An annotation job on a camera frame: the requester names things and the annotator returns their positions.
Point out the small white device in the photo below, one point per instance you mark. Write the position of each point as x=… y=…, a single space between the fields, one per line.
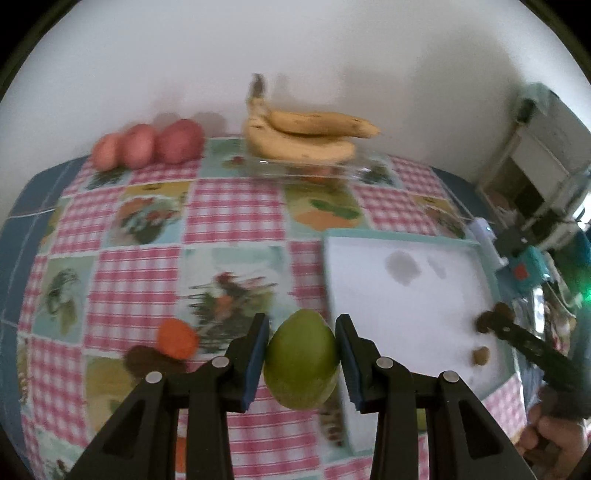
x=485 y=237

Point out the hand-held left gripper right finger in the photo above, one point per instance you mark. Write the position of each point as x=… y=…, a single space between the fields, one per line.
x=347 y=364

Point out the pink checked printed tablecloth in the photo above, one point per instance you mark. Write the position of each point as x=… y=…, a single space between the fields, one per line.
x=138 y=267

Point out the blue lined tablecloth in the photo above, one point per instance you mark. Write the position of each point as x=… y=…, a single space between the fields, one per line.
x=18 y=240

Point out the bunch of yellow bananas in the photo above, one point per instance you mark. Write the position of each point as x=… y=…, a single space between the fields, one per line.
x=295 y=147

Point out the small brown kiwi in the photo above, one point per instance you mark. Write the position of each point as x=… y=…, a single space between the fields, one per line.
x=480 y=355

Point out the dark brown avocado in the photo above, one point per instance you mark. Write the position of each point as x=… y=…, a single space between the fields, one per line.
x=487 y=321
x=147 y=362

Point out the person's right hand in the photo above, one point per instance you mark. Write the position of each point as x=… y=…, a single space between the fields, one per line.
x=554 y=436

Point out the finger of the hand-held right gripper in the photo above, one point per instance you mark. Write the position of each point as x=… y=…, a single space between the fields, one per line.
x=521 y=340

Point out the red apple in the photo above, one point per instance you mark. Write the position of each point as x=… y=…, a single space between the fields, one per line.
x=180 y=141
x=137 y=145
x=107 y=151

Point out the clear plastic container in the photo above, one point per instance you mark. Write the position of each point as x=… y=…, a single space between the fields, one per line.
x=277 y=170

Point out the spotted yellow banana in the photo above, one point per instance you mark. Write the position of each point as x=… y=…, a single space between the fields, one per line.
x=318 y=123

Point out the dark grey device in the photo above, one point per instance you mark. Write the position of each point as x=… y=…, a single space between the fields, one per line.
x=515 y=242

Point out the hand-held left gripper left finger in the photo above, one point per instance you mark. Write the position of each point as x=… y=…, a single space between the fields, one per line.
x=256 y=364

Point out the white shelf unit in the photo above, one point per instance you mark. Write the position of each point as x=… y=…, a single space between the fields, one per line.
x=535 y=157

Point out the teal tray with white inside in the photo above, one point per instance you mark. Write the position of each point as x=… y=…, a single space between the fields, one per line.
x=392 y=314

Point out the teal device with red patch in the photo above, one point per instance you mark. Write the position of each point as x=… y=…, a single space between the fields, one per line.
x=533 y=270

